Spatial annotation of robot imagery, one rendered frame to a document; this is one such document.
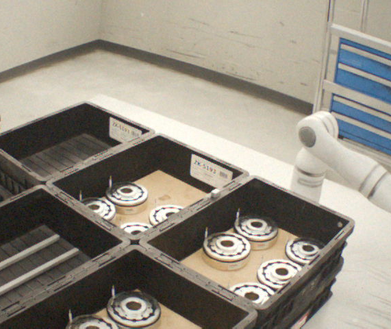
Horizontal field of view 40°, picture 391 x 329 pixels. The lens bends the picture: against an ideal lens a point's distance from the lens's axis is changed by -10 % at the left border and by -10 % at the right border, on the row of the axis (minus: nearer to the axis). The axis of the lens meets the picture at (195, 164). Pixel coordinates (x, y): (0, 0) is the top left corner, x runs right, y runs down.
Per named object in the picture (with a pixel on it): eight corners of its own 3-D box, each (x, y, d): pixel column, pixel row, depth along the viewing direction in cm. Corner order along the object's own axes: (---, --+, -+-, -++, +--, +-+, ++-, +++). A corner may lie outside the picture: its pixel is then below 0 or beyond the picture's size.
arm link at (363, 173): (377, 179, 134) (392, 166, 141) (300, 112, 145) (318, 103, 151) (361, 205, 140) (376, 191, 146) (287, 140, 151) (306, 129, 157)
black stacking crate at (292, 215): (246, 216, 146) (253, 175, 141) (344, 262, 130) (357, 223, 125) (135, 287, 118) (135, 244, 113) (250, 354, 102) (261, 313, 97)
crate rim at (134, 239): (158, 139, 157) (158, 131, 156) (251, 181, 142) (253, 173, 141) (43, 191, 129) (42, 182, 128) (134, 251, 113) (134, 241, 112)
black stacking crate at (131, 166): (156, 171, 162) (158, 133, 156) (245, 215, 146) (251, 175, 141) (46, 225, 134) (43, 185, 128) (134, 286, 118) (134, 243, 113)
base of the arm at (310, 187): (296, 205, 170) (307, 155, 162) (318, 219, 165) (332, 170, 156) (276, 216, 165) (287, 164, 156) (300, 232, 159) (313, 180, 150)
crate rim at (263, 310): (251, 181, 142) (253, 173, 141) (355, 229, 126) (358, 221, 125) (134, 251, 113) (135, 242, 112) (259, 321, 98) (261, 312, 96)
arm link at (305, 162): (316, 103, 153) (305, 158, 162) (298, 112, 147) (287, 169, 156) (344, 117, 148) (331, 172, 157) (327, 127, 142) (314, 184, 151)
